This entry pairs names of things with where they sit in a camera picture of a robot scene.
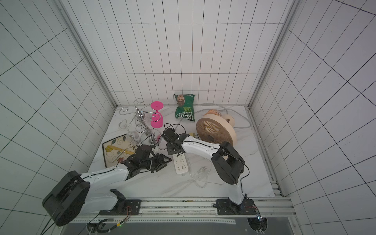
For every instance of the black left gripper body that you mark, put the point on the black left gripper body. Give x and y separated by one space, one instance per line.
152 163

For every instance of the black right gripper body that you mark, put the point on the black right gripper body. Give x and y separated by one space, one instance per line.
166 134

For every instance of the white power strip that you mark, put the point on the white power strip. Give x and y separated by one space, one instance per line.
180 163

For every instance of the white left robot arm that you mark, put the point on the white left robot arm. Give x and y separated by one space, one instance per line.
78 194

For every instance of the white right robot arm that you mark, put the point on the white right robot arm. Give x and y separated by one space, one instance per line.
227 162

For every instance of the large beige desk fan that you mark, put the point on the large beige desk fan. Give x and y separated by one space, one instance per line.
215 129

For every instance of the clear wine glass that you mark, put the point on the clear wine glass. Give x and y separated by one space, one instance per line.
130 132

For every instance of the framed floral picture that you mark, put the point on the framed floral picture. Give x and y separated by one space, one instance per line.
119 148

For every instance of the pink plastic wine glass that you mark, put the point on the pink plastic wine glass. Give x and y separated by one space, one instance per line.
157 118

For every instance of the green chip bag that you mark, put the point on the green chip bag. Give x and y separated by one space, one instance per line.
185 107

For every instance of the silver wire glass rack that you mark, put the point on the silver wire glass rack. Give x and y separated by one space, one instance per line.
138 124

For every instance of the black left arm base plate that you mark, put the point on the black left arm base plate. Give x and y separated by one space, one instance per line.
123 207

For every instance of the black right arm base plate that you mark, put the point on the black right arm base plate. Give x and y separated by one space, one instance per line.
227 207

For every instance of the aluminium mounting rail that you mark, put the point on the aluminium mounting rail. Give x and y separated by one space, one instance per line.
194 210

